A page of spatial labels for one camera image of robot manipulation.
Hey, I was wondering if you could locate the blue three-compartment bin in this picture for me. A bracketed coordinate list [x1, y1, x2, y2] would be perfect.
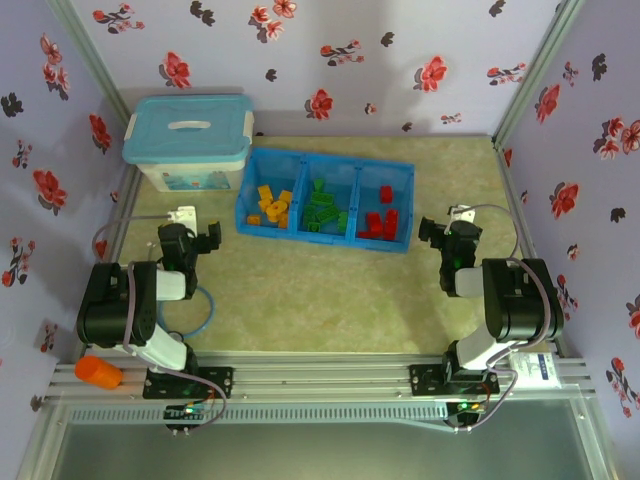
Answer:
[234, 147, 417, 255]

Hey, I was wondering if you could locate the light blue lidded storage box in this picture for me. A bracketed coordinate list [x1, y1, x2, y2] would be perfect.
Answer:
[122, 94, 256, 194]

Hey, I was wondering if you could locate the white labelled packet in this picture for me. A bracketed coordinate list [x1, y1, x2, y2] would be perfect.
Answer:
[508, 352, 560, 389]

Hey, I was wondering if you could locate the orange plastic cup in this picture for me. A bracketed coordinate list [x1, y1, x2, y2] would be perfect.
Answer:
[74, 355, 125, 391]

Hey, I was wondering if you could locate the small circuit board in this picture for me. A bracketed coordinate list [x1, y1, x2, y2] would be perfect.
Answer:
[163, 401, 212, 422]
[446, 398, 490, 427]

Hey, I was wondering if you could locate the grey left arm cable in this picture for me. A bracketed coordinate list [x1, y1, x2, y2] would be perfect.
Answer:
[93, 213, 229, 434]

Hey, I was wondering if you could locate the blue hose ring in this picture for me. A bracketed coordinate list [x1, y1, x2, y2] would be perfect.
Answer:
[162, 286, 218, 340]

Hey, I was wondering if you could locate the aluminium side rail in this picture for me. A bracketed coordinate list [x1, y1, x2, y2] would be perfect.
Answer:
[494, 142, 572, 357]
[82, 164, 144, 351]

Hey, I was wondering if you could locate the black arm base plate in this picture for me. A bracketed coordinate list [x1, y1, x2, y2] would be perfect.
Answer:
[143, 364, 235, 401]
[408, 363, 501, 400]

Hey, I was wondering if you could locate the long aluminium mounting rail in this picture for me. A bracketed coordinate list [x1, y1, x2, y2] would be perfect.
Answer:
[47, 351, 599, 401]

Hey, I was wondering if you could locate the aluminium frame post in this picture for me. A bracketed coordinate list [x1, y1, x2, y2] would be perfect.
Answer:
[492, 0, 587, 147]

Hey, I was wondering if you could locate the grey slotted cable duct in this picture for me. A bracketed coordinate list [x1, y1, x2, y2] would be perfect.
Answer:
[64, 402, 450, 426]

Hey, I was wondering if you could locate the aluminium frame bar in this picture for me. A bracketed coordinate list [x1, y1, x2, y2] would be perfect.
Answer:
[17, 402, 69, 480]
[569, 397, 619, 480]

